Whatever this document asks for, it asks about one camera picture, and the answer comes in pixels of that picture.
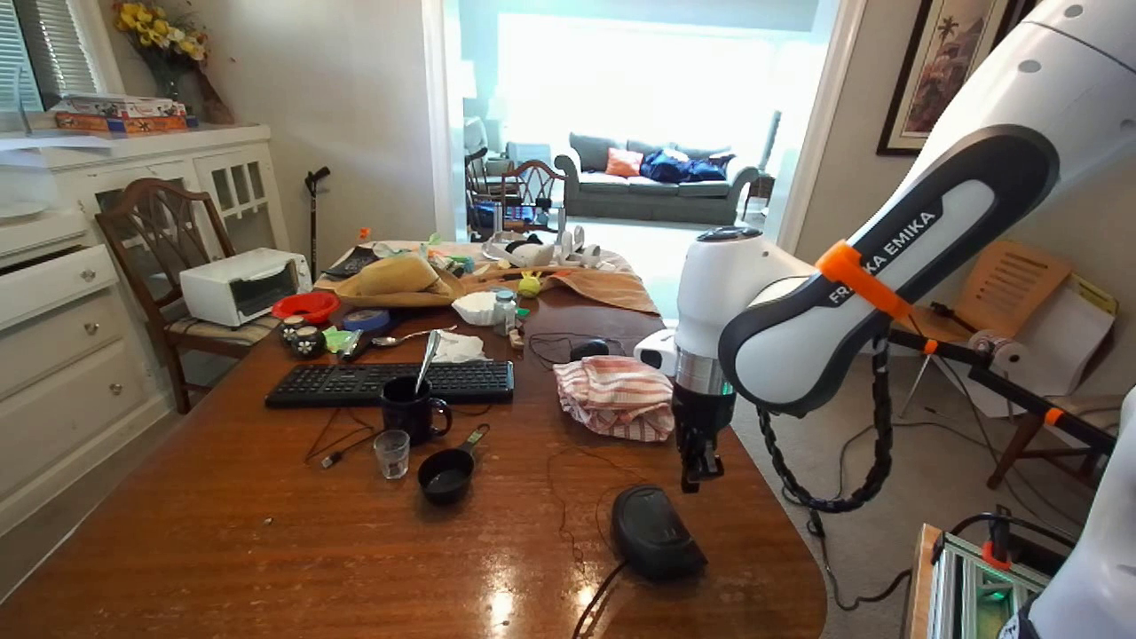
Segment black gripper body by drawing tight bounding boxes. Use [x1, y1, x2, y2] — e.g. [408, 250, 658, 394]
[671, 383, 739, 462]

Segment black oval device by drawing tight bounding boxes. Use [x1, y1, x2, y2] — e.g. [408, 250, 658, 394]
[608, 478, 711, 586]

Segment pink striped cloth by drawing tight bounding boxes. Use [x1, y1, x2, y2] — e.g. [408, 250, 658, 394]
[550, 350, 684, 446]

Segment black computer mouse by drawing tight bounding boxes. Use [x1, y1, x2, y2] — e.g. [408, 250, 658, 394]
[563, 335, 622, 366]

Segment tan cloth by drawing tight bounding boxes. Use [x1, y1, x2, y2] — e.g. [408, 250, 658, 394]
[544, 263, 660, 318]

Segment small clear bottle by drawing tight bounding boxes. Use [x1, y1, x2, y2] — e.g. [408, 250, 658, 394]
[491, 286, 524, 337]

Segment grey sofa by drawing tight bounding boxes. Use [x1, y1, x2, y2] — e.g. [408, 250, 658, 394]
[550, 127, 768, 232]

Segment small black pan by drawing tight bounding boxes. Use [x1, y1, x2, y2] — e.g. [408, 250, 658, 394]
[414, 423, 492, 515]

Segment white paper napkin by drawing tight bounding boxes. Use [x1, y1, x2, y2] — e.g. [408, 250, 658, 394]
[421, 328, 492, 369]

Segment white bowl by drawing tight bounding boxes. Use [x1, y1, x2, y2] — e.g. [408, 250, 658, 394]
[447, 286, 500, 329]

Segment orange pillow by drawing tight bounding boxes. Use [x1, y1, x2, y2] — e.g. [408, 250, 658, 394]
[603, 147, 647, 182]

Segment black tripod rod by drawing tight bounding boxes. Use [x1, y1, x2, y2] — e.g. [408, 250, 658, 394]
[883, 323, 1122, 459]

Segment white utensil in mug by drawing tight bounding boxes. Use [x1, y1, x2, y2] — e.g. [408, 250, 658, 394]
[412, 329, 444, 398]

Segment dark mug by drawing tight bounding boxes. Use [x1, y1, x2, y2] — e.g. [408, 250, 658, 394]
[377, 372, 459, 450]

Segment wooden armchair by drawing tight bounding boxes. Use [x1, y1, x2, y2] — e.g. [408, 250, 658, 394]
[461, 147, 573, 246]

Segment wooden framed equipment box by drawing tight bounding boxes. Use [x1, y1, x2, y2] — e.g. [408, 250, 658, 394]
[905, 508, 1075, 639]

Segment clear shot glass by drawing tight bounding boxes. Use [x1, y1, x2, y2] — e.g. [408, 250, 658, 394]
[369, 427, 414, 486]

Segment black keyboard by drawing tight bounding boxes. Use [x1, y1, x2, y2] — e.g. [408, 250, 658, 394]
[264, 359, 522, 417]

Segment yellow tan bag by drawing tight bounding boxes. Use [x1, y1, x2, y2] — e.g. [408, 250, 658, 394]
[316, 253, 455, 311]

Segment blue lid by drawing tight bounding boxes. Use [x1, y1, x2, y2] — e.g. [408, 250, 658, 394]
[334, 305, 394, 337]

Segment green small object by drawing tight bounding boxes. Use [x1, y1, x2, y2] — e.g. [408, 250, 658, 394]
[318, 323, 362, 359]

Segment white blurry foreground object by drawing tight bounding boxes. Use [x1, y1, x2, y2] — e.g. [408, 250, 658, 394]
[1023, 387, 1136, 639]

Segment red bowl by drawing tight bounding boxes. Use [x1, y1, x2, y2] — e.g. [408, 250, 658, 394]
[268, 286, 345, 329]

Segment small glass jars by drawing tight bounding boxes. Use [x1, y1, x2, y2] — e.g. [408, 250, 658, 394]
[278, 311, 328, 359]

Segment black standing pole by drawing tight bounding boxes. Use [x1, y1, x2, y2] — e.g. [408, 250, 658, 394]
[302, 163, 338, 284]

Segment white toaster box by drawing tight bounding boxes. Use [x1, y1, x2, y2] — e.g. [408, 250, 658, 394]
[177, 246, 316, 335]

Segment dark wooden chair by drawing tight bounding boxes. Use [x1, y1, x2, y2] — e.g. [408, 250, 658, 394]
[91, 174, 285, 417]

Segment white cabinet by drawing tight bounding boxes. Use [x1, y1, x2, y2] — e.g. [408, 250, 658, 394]
[0, 126, 294, 538]

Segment yellow flowers in vase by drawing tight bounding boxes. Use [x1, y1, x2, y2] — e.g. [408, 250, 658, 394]
[111, 0, 214, 126]

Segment window blinds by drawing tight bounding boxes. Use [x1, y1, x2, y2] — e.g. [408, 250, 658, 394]
[0, 0, 125, 117]

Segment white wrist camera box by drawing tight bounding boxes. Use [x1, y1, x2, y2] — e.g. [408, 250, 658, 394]
[632, 328, 680, 381]

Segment black floor cable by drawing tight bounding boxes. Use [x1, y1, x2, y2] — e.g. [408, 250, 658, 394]
[799, 423, 916, 619]

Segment black device cable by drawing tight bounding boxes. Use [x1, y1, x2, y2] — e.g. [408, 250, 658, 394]
[569, 559, 632, 639]

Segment orange strap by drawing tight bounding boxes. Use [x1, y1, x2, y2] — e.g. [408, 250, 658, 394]
[813, 238, 916, 323]

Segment thin keyboard cable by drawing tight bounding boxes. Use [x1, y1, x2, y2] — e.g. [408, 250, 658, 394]
[302, 406, 382, 472]

